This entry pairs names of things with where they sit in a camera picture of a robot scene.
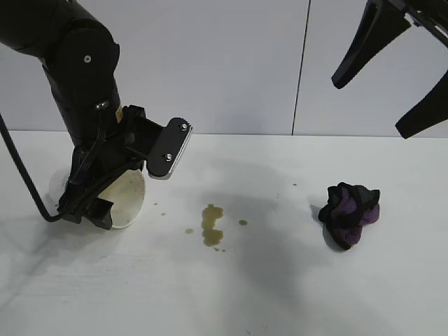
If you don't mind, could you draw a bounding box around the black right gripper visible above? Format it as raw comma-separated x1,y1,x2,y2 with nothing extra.
331,0,448,140

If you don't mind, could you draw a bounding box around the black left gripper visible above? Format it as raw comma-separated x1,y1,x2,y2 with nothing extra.
57,132,145,231

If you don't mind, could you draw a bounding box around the white paper coffee cup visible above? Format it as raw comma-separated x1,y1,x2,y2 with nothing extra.
48,167,146,230

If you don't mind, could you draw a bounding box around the purple and black cloth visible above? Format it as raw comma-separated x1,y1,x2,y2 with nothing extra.
317,181,382,251

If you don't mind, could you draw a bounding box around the brown coffee puddle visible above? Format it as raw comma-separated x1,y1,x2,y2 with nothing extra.
201,203,225,248

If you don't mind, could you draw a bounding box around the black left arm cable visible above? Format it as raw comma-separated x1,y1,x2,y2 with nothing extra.
0,114,68,224

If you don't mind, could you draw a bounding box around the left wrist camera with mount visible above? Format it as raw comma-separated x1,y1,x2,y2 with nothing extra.
118,104,194,181

